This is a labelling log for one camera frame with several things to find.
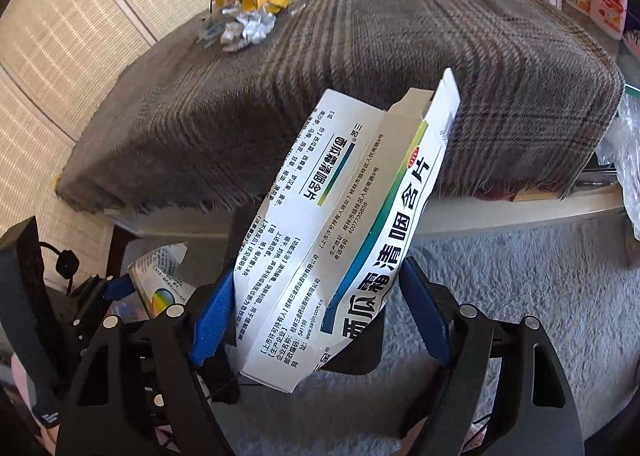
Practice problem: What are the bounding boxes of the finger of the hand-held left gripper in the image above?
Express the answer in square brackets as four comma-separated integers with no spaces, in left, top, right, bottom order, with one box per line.
[102,272,138,302]

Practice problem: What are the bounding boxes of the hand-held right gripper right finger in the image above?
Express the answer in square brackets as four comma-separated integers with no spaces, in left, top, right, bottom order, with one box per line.
[399,257,587,456]

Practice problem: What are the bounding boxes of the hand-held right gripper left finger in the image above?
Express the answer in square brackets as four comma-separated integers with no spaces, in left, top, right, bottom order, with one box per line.
[54,266,242,456]

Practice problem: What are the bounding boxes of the white box with rainbow print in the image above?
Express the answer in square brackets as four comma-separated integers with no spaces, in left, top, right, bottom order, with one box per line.
[127,243,198,322]

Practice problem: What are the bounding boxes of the white medicine box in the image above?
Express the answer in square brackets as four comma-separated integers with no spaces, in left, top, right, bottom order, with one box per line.
[233,68,461,393]

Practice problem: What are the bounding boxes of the silver foil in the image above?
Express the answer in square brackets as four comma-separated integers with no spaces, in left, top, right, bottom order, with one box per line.
[220,8,277,53]

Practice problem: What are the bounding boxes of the person's pink clothing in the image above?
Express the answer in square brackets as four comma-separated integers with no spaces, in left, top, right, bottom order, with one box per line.
[0,351,56,456]

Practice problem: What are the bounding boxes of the white fluffy rug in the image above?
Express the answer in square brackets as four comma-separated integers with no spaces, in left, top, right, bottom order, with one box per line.
[107,213,640,456]

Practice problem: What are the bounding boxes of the white table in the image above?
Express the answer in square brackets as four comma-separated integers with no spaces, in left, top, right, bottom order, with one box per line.
[107,183,626,239]

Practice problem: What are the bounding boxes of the grey plaid blanket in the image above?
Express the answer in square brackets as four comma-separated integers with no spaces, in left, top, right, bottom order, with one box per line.
[55,0,626,217]

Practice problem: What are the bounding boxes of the beige woven blinds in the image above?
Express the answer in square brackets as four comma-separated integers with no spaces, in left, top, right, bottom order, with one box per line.
[0,0,216,257]

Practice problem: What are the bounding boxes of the clear plastic bag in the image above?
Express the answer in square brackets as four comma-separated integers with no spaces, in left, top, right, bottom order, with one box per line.
[595,96,640,242]

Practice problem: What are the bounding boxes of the small torn packet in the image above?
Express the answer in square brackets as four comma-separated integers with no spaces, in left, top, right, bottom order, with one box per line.
[200,11,226,44]

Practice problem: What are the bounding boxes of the white red-labelled packet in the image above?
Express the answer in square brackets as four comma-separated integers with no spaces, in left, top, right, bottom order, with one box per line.
[590,0,630,39]

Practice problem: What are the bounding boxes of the thin black cable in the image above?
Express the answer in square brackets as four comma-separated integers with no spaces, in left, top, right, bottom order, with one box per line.
[467,411,493,456]

